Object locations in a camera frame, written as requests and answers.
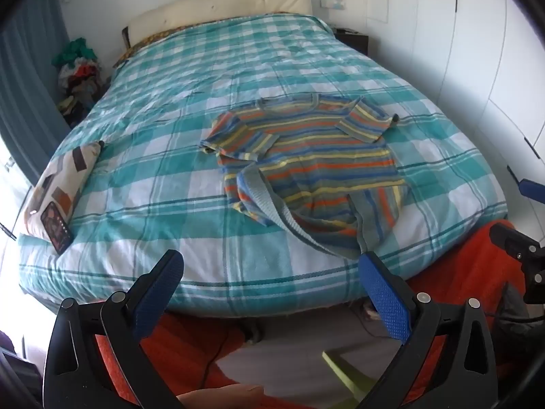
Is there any striped knit sweater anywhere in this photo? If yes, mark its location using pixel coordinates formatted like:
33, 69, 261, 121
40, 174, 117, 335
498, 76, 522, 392
200, 94, 409, 260

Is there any cream padded headboard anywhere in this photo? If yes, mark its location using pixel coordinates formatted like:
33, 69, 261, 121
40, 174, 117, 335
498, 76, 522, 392
128, 0, 313, 47

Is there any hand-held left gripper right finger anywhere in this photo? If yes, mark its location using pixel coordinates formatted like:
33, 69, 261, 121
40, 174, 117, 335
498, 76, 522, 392
358, 251, 499, 409

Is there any patchwork print pillow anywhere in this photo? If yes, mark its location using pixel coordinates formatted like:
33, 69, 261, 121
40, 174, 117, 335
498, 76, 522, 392
23, 140, 105, 256

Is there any person's bare leg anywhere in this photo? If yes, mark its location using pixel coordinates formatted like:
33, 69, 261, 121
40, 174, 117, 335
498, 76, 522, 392
176, 384, 265, 409

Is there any blue-grey curtain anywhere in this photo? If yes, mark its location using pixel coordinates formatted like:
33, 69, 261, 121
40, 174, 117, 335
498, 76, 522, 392
0, 0, 71, 188

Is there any pile of colourful clothes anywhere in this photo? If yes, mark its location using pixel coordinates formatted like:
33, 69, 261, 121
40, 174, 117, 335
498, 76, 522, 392
52, 37, 103, 128

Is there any teal checkered bed blanket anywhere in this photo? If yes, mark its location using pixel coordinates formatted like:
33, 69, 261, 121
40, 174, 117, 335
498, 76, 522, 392
17, 13, 509, 318

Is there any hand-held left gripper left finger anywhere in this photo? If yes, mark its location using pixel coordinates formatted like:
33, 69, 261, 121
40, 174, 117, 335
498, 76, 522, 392
43, 249, 186, 409

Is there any dark nightstand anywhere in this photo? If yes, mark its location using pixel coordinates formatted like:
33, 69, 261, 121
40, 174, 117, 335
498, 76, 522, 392
334, 28, 369, 56

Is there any white wardrobe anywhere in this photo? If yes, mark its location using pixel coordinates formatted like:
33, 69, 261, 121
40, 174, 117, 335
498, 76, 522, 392
366, 0, 545, 205

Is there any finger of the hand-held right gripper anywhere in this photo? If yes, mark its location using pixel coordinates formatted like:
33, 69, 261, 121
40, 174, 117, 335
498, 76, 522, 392
507, 164, 545, 205
489, 222, 545, 265

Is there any light green plastic object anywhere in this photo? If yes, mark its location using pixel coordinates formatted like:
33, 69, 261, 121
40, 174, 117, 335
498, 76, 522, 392
321, 349, 375, 401

